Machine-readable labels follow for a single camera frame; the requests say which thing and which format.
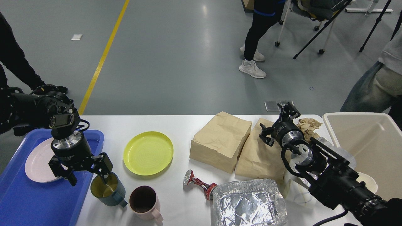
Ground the white paper cup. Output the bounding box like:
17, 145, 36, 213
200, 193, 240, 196
356, 172, 378, 194

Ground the pink plate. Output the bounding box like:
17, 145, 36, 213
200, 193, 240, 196
25, 138, 61, 183

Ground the cardboard box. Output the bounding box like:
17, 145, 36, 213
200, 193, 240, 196
242, 0, 255, 10

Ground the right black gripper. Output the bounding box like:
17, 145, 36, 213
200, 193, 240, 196
259, 103, 304, 147

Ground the black camera tripod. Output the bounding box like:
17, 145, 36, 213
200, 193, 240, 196
293, 0, 391, 60

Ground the left brown paper bag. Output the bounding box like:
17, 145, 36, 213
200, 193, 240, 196
189, 111, 252, 174

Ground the metal floor socket plate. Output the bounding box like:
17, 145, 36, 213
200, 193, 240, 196
264, 100, 294, 112

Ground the aluminium foil container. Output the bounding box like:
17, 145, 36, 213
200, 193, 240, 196
211, 179, 288, 226

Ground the brown paper bag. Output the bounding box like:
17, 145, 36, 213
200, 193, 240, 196
235, 118, 285, 184
189, 111, 252, 174

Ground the teal mug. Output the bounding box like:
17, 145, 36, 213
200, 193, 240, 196
90, 172, 128, 208

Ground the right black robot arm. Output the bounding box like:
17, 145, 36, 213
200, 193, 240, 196
259, 103, 401, 226

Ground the pink mug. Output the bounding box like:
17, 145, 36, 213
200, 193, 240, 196
129, 186, 164, 224

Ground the blue plastic tray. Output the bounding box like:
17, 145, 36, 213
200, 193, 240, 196
0, 129, 93, 226

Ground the crumpled brown paper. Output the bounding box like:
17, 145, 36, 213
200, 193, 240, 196
296, 118, 323, 143

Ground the white rolling chair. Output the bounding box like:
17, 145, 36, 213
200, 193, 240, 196
274, 0, 347, 55

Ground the beige plastic bin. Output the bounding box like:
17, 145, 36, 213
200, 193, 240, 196
323, 112, 402, 200

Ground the yellow plate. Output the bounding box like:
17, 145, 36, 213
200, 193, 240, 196
122, 131, 174, 176

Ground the crushed red can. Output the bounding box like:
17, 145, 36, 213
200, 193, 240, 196
183, 169, 217, 201

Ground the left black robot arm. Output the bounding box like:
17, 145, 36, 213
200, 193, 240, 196
0, 87, 113, 186

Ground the right brown paper bag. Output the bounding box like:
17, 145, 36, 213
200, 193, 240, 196
235, 118, 285, 184

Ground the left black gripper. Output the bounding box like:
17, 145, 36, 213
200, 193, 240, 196
48, 131, 113, 186

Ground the person with white sneakers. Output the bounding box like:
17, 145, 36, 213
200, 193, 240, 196
239, 0, 285, 79

